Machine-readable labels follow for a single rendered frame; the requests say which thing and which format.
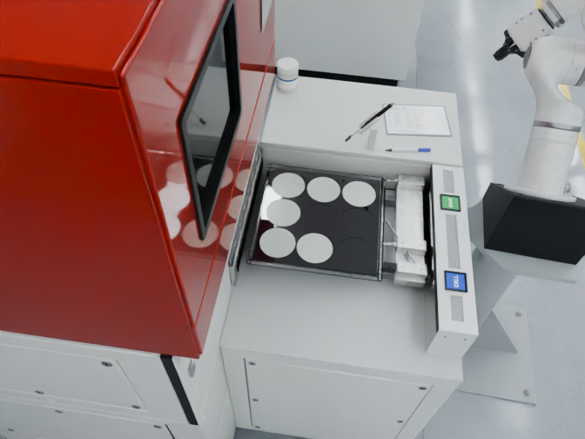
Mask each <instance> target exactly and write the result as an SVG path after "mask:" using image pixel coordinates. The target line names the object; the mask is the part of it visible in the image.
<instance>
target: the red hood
mask: <svg viewBox="0 0 585 439"><path fill-rule="evenodd" d="M274 36H275V0H0V331H6V332H12V333H19V334H30V335H35V336H42V337H48V338H54V339H60V340H67V341H78V342H84V343H90V344H97V345H102V346H108V347H114V348H126V349H132V350H138V351H145V352H151V353H157V354H163V355H174V356H180V357H186V358H192V359H199V358H200V355H201V354H203V351H204V347H205V341H206V338H207V335H208V331H209V327H210V324H211V320H212V314H213V310H214V308H215V304H216V300H217V297H218V293H219V287H220V283H221V280H222V277H223V273H224V270H225V263H226V260H227V256H228V253H229V249H230V246H231V243H232V236H233V233H234V229H235V226H236V222H237V218H238V216H239V209H240V206H241V202H242V199H243V195H244V191H245V186H246V182H247V179H248V175H249V172H250V168H251V164H252V159H253V155H254V152H255V148H256V144H257V141H258V137H259V131H260V128H261V125H262V121H263V117H264V114H265V110H266V104H267V100H268V98H269V94H270V90H271V87H272V81H273V77H274V73H275V38H274Z"/></svg>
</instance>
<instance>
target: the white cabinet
mask: <svg viewBox="0 0 585 439"><path fill-rule="evenodd" d="M220 350H221V354H222V358H223V363H224V367H225V375H226V380H227V384H228V388H229V393H230V397H231V402H232V410H233V414H234V419H235V422H236V427H237V428H243V429H254V430H259V431H265V432H271V433H277V434H283V435H289V436H299V437H305V438H311V439H414V438H415V437H416V436H417V435H418V434H419V433H420V432H421V430H422V429H423V428H424V427H425V426H426V424H427V423H428V422H429V421H430V419H431V418H432V417H433V416H434V414H435V413H436V412H437V411H438V409H439V408H440V407H441V405H442V404H443V403H444V402H445V401H446V399H447V398H448V397H449V396H450V395H451V394H452V393H453V392H454V390H455V389H456V388H457V387H458V385H459V384H460V383H461V382H459V381H453V380H447V379H441V378H434V377H428V376H422V375H410V374H404V373H398V372H392V371H386V370H379V369H373V368H362V367H355V366H349V365H343V364H337V363H331V362H324V361H313V360H307V359H300V358H294V357H288V356H282V355H270V354H264V353H258V352H252V351H245V350H239V349H233V348H222V347H220Z"/></svg>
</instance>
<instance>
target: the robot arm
mask: <svg viewBox="0 0 585 439"><path fill-rule="evenodd" d="M541 7H542V9H539V10H538V9H535V10H532V11H530V12H529V13H528V14H526V15H524V16H523V17H521V18H520V19H518V20H517V21H515V22H514V23H513V24H511V25H510V26H509V27H508V29H507V30H505V31H504V35H505V42H504V44H503V46H502V47H501V48H500V49H499V50H497V51H496V52H495V54H494V55H493V57H494V59H495V60H497V61H500V60H502V59H504V58H505V57H507V56H508V55H509V54H517V55H518V56H520V57H521V58H523V62H522V63H523V70H524V72H525V75H526V77H527V79H528V82H529V83H530V85H531V86H532V89H533V91H534V93H535V98H536V112H535V119H534V123H533V126H532V130H531V133H530V137H529V141H528V147H527V150H526V154H525V158H524V161H523V164H522V168H521V174H520V177H519V181H518V185H512V184H505V185H504V188H505V189H507V190H509V191H512V192H518V193H522V194H526V195H529V196H534V197H538V198H543V199H552V200H558V201H565V202H576V197H573V196H570V195H567V194H564V193H565V192H570V190H571V184H570V183H567V179H568V174H569V170H570V166H571V164H572V160H573V157H574V154H575V148H576V145H577V141H578V138H579V135H580V131H581V128H582V122H583V118H584V111H583V109H582V108H581V107H580V106H579V105H578V104H576V103H575V102H573V101H571V100H570V99H568V98H566V97H564V96H563V95H562V94H561V92H560V91H559V88H558V84H564V85H571V86H577V87H584V88H585V39H579V38H572V37H558V36H552V35H553V34H554V33H555V31H554V28H555V27H554V26H556V27H557V28H559V27H560V28H561V27H563V26H564V23H565V22H567V21H568V20H569V19H570V18H571V17H573V16H574V15H576V14H577V13H578V12H580V11H582V13H581V20H582V28H583V29H584V31H585V0H547V1H546V2H545V3H543V4H542V5H541ZM514 43H515V45H513V46H511V45H512V44H514ZM510 46H511V47H510ZM509 47H510V48H509ZM520 50H521V51H520Z"/></svg>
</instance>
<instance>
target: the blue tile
mask: <svg viewBox="0 0 585 439"><path fill-rule="evenodd" d="M446 274H447V287H448V288H455V289H461V290H466V288H465V277H464V274H451V273H446Z"/></svg>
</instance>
